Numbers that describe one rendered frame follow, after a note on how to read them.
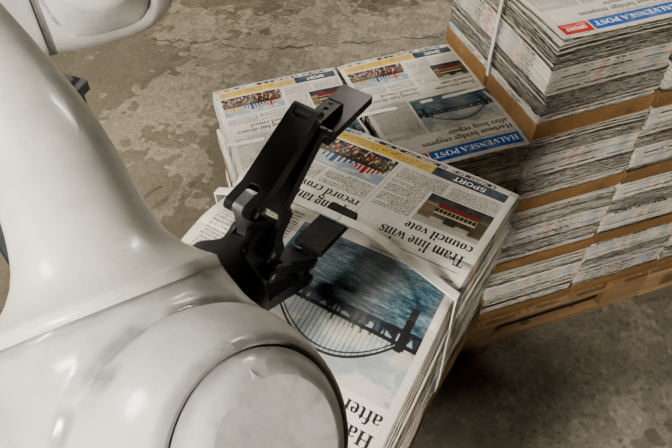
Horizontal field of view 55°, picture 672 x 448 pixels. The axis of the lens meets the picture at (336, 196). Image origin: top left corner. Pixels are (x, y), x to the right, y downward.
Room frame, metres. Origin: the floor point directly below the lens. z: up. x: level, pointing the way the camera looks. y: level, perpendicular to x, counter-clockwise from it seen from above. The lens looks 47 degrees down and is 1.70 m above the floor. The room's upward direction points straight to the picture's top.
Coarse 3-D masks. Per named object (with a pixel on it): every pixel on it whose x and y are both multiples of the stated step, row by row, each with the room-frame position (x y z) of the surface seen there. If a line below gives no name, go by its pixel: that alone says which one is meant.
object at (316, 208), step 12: (216, 192) 0.49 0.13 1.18; (228, 192) 0.48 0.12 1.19; (300, 204) 0.43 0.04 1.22; (312, 204) 0.43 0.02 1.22; (336, 216) 0.41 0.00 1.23; (360, 228) 0.40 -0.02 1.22; (384, 240) 0.39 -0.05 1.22; (396, 252) 0.38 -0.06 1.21; (408, 264) 0.37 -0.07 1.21; (420, 264) 0.37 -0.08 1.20; (432, 276) 0.36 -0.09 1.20; (444, 288) 0.35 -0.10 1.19
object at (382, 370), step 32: (320, 288) 0.36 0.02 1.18; (288, 320) 0.33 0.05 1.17; (320, 320) 0.33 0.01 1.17; (352, 320) 0.33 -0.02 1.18; (384, 320) 0.32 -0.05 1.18; (320, 352) 0.30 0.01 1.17; (352, 352) 0.30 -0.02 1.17; (384, 352) 0.29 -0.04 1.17; (416, 352) 0.29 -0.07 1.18; (352, 384) 0.27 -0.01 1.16; (384, 384) 0.26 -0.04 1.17; (416, 384) 0.27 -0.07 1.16; (352, 416) 0.24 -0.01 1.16; (384, 416) 0.24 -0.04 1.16; (416, 416) 0.31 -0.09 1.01
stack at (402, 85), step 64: (384, 64) 1.21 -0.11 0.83; (448, 64) 1.21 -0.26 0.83; (256, 128) 1.00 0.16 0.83; (384, 128) 1.00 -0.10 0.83; (448, 128) 0.99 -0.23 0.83; (512, 128) 0.99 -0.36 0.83; (640, 128) 1.05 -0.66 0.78; (640, 192) 1.08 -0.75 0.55; (512, 256) 0.97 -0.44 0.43; (576, 256) 1.04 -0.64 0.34; (640, 256) 1.12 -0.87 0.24; (512, 320) 0.99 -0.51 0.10
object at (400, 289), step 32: (224, 224) 0.44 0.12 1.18; (288, 224) 0.44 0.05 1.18; (352, 256) 0.40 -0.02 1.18; (384, 256) 0.40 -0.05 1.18; (416, 256) 0.40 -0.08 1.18; (448, 256) 0.40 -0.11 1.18; (352, 288) 0.36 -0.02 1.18; (384, 288) 0.36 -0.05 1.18; (416, 288) 0.36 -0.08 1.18; (416, 320) 0.32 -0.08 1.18; (448, 320) 0.35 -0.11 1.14
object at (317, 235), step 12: (336, 204) 0.44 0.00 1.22; (324, 216) 0.42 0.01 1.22; (348, 216) 0.42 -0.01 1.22; (312, 228) 0.40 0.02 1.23; (324, 228) 0.40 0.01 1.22; (336, 228) 0.40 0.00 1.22; (300, 240) 0.38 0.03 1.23; (312, 240) 0.38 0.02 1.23; (324, 240) 0.38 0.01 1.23; (336, 240) 0.39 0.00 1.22; (312, 252) 0.37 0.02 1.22; (324, 252) 0.37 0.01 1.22
